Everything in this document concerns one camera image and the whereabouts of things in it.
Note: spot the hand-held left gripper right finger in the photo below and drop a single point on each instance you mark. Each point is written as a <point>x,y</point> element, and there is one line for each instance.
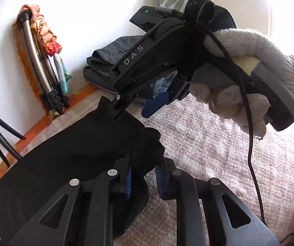
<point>159,182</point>

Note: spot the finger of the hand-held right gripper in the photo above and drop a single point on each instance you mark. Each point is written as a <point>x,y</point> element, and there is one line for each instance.
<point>118,100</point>
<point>154,106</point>

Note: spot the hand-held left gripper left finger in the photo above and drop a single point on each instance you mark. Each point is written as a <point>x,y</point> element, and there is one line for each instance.
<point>129,184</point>

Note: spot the black pants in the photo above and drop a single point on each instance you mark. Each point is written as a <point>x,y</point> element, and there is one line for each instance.
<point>72,146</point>

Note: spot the dark folded pants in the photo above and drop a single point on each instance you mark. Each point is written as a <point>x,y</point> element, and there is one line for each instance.
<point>95,78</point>

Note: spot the person's right hand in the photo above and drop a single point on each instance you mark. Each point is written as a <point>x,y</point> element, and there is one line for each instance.
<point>254,46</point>

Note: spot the blue folded jeans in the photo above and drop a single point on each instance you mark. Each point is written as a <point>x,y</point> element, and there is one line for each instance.
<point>161,85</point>

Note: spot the grey folded jeans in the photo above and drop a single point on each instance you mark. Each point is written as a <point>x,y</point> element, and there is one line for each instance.
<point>111,50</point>

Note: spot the pinkish woven blanket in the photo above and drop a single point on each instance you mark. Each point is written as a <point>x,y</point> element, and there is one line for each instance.
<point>203,148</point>

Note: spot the orange patterned mat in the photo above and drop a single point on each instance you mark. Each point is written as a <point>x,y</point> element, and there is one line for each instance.
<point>34,132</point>

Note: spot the orange floral scarf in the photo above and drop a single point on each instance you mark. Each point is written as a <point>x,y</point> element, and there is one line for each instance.
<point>47,34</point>

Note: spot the folded metal stand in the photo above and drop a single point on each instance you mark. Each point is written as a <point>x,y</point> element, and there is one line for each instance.
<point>33,53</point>

